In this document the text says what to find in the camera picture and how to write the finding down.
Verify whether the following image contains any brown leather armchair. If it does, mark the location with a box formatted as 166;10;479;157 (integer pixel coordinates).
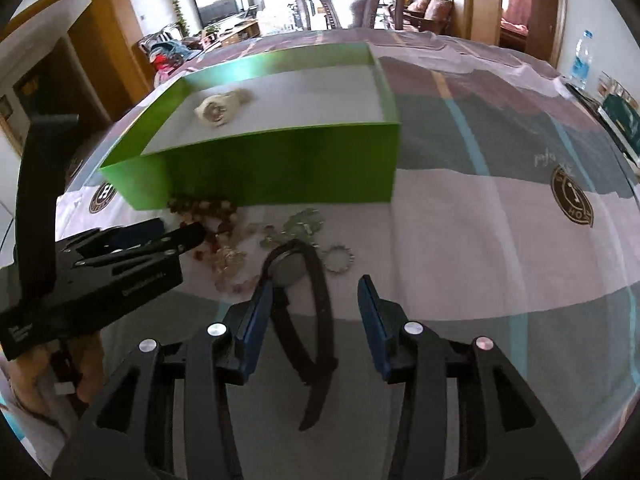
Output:
404;0;454;35

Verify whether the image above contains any flat screen television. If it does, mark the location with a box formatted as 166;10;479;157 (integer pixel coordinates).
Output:
194;0;240;26

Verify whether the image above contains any clear plastic water bottle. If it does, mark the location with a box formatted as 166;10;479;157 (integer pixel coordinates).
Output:
570;29;593;90

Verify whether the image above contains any white wrist watch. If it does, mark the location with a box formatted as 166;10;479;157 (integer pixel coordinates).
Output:
194;89;254;127

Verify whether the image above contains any dark green gift box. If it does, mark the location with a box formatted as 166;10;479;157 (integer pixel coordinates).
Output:
598;93;639;165

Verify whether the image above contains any green cardboard box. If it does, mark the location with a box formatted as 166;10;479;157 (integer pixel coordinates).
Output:
100;44;400;210

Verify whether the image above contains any chair piled with clothes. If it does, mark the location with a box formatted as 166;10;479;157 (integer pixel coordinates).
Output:
138;24;203;87

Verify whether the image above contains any black strap wrist watch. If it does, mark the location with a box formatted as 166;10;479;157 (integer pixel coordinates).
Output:
256;238;338;431

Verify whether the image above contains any wooden tv cabinet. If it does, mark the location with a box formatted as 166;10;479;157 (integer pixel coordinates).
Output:
216;18;262;47

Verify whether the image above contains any plaid bed sheet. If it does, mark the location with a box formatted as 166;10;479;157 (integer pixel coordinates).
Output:
0;27;640;480

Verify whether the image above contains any silver studded ring bracelet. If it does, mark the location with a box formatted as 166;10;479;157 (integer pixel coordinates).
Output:
322;242;356;276

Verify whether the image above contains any brown wooden bead bracelet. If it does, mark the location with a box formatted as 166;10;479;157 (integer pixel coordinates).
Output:
167;196;241;236

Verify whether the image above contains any pink crystal bead bracelet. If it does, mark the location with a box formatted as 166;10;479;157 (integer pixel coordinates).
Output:
193;238;262;296

